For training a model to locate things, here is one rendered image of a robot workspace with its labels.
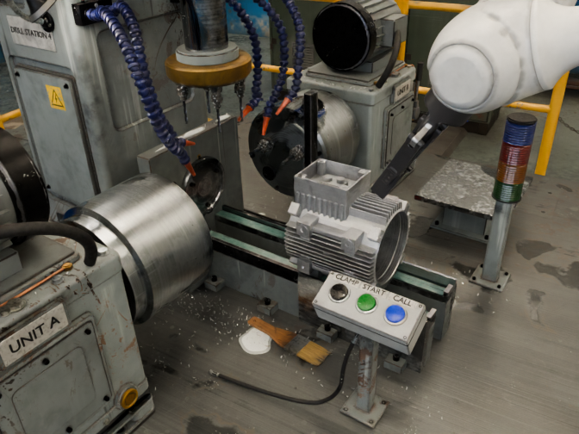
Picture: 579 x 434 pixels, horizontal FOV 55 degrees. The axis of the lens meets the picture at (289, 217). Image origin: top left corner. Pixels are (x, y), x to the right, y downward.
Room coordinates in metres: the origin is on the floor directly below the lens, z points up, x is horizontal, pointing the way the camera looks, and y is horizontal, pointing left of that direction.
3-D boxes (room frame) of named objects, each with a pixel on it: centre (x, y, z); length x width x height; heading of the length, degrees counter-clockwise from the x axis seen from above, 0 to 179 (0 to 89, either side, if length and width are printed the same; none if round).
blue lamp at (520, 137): (1.09, -0.49, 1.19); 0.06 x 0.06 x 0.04
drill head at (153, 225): (0.87, 0.33, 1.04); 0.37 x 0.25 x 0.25; 145
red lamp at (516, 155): (1.09, -0.49, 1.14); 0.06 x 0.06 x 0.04
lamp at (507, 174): (1.09, -0.49, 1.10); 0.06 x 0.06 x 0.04
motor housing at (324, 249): (0.98, -0.12, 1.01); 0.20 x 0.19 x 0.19; 55
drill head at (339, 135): (1.43, -0.06, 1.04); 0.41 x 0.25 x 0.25; 145
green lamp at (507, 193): (1.09, -0.49, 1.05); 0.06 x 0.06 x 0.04
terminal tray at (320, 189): (1.00, -0.09, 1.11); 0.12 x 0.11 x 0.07; 55
